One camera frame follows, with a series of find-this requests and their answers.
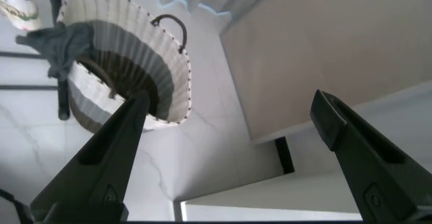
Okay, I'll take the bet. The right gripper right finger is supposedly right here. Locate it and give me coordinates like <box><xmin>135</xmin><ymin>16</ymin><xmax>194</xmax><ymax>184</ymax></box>
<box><xmin>309</xmin><ymin>88</ymin><xmax>432</xmax><ymax>222</ymax></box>

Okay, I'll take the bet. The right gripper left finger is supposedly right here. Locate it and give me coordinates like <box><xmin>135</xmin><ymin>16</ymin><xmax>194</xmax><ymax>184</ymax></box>
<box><xmin>29</xmin><ymin>90</ymin><xmax>151</xmax><ymax>222</ymax></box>

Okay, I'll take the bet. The dark grey garment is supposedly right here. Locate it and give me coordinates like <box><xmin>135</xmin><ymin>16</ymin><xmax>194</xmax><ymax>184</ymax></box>
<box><xmin>15</xmin><ymin>21</ymin><xmax>97</xmax><ymax>82</ymax></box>

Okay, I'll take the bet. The cream printed garment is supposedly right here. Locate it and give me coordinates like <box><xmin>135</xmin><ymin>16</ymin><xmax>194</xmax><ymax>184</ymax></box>
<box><xmin>0</xmin><ymin>0</ymin><xmax>42</xmax><ymax>31</ymax></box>

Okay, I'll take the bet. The black clothes rack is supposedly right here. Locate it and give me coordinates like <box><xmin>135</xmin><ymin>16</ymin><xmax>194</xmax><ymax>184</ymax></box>
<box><xmin>0</xmin><ymin>0</ymin><xmax>71</xmax><ymax>121</ymax></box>

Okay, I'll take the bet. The white laundry basket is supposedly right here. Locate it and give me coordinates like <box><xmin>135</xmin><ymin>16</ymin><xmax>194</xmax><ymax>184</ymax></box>
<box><xmin>57</xmin><ymin>0</ymin><xmax>192</xmax><ymax>134</ymax></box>

